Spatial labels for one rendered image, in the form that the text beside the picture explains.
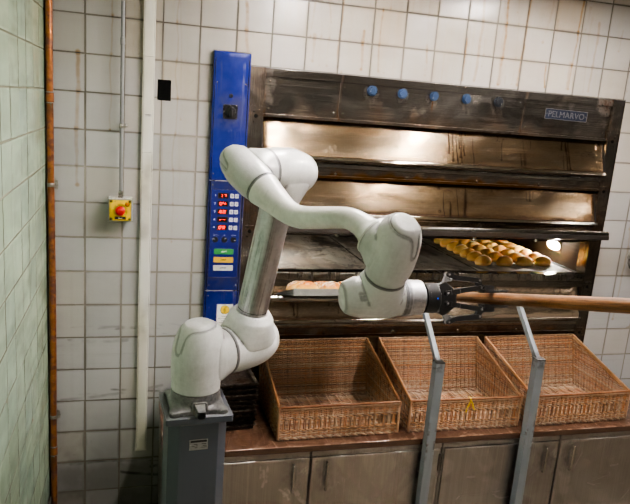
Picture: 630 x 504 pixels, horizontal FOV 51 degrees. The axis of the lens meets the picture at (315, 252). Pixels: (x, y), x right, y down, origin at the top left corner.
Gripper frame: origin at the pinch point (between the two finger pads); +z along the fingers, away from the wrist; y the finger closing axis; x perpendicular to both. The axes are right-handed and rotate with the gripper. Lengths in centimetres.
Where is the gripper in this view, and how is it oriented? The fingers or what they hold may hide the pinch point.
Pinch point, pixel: (493, 298)
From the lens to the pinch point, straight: 174.8
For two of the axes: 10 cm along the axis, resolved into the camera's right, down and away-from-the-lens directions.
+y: -0.2, 10.0, -0.4
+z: 9.6, 0.3, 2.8
